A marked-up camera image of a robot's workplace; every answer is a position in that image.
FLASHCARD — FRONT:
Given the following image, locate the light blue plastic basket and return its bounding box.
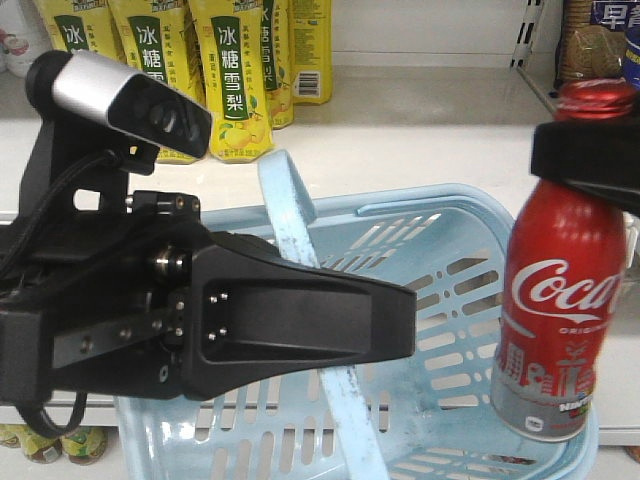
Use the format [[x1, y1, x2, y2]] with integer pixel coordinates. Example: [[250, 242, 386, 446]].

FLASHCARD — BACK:
[[116, 152, 598, 479]]

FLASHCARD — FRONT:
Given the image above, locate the blue biscuit package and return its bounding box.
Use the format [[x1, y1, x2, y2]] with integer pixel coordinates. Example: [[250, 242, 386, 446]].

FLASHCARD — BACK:
[[554, 0, 639, 88]]

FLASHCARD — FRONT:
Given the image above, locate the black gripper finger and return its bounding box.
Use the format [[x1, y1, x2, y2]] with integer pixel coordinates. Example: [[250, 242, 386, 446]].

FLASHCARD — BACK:
[[530, 117, 639, 216], [180, 232, 416, 400]]

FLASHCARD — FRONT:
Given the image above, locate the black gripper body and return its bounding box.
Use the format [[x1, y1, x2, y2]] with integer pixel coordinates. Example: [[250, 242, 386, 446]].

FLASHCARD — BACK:
[[1, 191, 210, 400]]

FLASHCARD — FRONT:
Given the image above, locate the yellow pear drink bottle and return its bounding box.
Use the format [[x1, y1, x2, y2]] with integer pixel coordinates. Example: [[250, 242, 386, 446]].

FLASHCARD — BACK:
[[107, 0, 207, 167], [260, 0, 294, 130], [188, 0, 273, 164], [289, 0, 333, 104], [34, 0, 126, 63]]

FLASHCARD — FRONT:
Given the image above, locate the red aluminium coke bottle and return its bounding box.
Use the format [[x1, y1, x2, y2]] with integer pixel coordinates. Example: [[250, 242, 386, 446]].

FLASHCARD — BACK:
[[491, 78, 636, 442]]

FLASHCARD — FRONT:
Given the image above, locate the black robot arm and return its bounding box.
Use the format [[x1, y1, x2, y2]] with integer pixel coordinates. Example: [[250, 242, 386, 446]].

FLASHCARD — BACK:
[[1, 112, 416, 408]]

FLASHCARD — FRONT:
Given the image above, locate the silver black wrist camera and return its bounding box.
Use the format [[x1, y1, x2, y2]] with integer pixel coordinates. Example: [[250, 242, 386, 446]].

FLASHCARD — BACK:
[[25, 50, 213, 159]]

